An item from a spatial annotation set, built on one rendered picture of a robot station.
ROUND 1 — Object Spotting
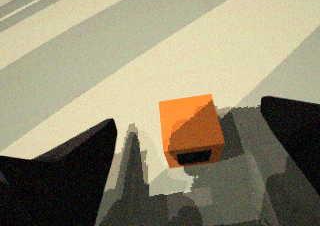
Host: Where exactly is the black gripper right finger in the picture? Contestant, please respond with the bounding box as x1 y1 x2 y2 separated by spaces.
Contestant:
260 96 320 195

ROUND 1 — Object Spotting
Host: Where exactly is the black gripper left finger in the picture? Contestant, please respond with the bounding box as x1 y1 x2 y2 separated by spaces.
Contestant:
0 118 117 226

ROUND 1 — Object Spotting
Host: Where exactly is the orange block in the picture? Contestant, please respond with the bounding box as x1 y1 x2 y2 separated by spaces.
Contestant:
159 94 225 168

